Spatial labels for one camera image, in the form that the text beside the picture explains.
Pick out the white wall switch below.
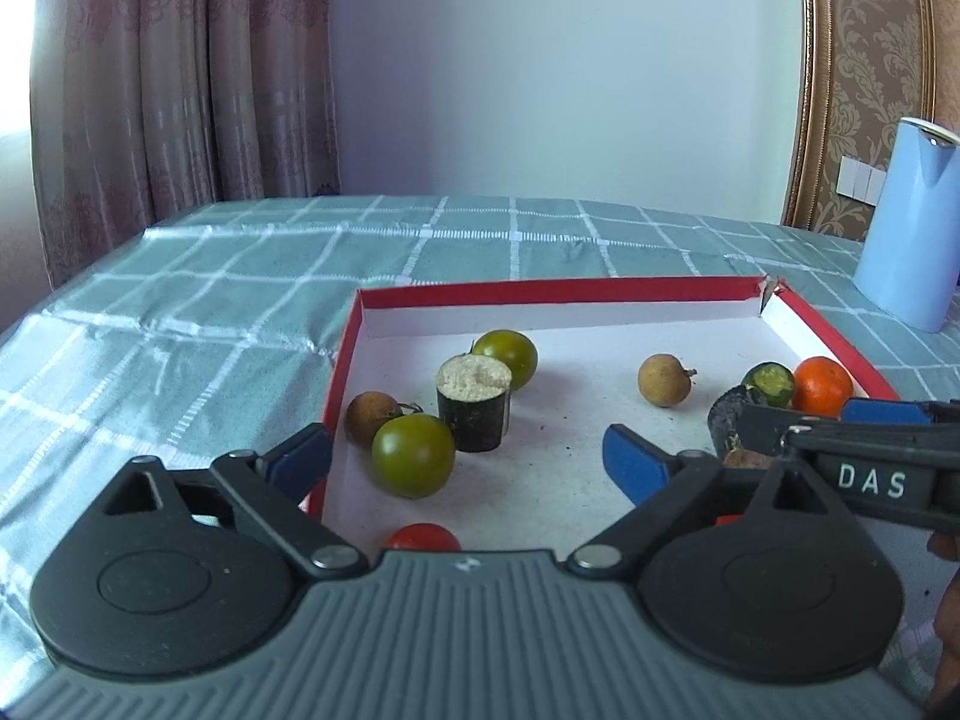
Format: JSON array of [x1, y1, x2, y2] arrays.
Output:
[[836, 154, 890, 205]]

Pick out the light blue kettle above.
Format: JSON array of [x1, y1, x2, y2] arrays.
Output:
[[853, 116, 960, 333]]

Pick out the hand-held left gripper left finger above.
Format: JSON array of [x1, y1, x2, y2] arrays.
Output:
[[97, 422, 370, 578]]

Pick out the pink patterned curtain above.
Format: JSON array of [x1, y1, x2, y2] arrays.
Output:
[[30, 0, 342, 290]]

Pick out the brown longan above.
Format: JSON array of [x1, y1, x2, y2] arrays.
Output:
[[638, 354, 698, 408], [345, 391, 425, 447]]

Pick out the small green cucumber piece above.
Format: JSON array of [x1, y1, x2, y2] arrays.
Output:
[[741, 362, 796, 410]]

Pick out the gold wall frame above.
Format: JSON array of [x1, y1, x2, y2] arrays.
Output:
[[909, 0, 940, 125], [780, 0, 835, 230]]

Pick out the person's right hand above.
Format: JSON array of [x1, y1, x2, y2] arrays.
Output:
[[926, 529, 960, 710]]

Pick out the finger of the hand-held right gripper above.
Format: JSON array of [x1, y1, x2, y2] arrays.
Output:
[[840, 399, 960, 425], [739, 405, 820, 456]]

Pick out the red rimmed white tray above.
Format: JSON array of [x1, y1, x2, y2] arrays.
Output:
[[304, 275, 901, 563]]

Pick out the green checked tablecloth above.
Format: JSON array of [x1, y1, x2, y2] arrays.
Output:
[[0, 195, 960, 720]]

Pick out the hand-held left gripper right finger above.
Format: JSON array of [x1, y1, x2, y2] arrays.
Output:
[[566, 424, 871, 578]]

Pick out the dark round piece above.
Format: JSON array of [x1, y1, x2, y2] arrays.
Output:
[[707, 385, 751, 460]]

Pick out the green tomato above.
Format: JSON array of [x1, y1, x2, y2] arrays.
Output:
[[471, 329, 539, 392], [372, 413, 457, 500]]

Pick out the small orange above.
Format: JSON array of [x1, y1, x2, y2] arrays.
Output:
[[791, 356, 854, 417]]

